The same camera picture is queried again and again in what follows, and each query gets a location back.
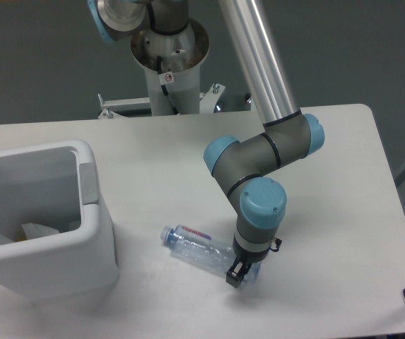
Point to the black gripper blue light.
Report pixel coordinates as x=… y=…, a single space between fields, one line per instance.
x=247 y=263

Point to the clear crushed plastic water bottle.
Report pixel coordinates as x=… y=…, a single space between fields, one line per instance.
x=198 y=249

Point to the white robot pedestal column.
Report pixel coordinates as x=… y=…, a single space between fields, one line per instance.
x=171 y=64

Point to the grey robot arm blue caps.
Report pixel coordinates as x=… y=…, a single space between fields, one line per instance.
x=241 y=168

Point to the white plastic trash can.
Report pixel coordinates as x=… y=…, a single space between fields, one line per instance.
x=56 y=185

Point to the white metal base frame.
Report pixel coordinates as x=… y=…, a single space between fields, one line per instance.
x=216 y=100

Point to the yellow trash inside can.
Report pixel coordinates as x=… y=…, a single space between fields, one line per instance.
x=20 y=236

